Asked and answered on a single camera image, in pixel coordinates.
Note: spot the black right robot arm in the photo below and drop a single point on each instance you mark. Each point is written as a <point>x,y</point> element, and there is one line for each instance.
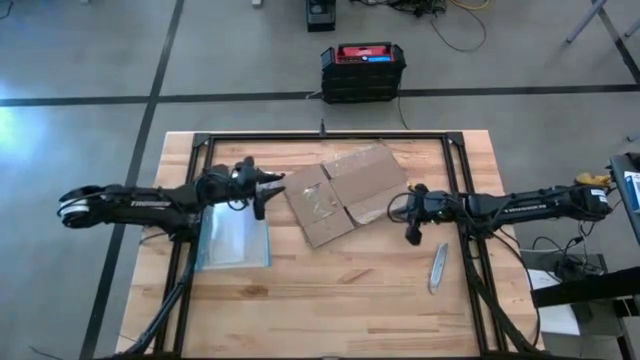
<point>540,207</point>

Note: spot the black aluminium table frame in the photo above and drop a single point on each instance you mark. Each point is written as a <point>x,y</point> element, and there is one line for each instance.
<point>325,135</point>

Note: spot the brown cardboard box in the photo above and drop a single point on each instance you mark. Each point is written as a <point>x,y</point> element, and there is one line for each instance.
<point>345,190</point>

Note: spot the short black post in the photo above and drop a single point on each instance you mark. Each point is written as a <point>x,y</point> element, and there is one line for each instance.
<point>323,129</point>

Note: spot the yellow power plug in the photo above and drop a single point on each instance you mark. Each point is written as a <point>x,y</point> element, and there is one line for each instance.
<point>592,179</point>

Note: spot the black red power station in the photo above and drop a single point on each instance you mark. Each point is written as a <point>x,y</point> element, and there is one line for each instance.
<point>362,75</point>

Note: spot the black power adapter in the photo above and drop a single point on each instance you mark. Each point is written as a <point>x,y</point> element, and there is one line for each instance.
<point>572,269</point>

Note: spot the white mesh bag blue trim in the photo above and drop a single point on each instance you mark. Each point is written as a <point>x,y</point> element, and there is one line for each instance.
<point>232,240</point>

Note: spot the white paper sheet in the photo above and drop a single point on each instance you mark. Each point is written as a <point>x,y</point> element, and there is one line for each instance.
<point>555,315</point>

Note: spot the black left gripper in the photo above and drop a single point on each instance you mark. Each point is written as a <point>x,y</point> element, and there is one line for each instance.
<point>225,185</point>

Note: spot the small black floor box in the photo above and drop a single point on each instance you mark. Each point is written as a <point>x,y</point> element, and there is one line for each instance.
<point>321,17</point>

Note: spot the dark side table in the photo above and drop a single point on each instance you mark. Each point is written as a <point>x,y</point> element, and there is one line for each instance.
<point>620,190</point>

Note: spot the grey table leg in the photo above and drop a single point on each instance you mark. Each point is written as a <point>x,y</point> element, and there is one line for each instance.
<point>633,27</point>
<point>587,21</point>

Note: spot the silver utility knife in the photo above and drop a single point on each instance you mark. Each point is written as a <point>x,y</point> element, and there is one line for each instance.
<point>438,267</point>

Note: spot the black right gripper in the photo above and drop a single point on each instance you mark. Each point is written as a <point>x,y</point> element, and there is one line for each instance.
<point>437,205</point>

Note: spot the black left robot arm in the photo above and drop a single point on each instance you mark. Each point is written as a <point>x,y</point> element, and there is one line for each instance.
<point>135,205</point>

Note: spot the black flat bar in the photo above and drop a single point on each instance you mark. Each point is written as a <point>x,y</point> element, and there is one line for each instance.
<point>585,290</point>

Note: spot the blue box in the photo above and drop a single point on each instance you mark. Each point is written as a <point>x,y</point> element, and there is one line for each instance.
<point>634,192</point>

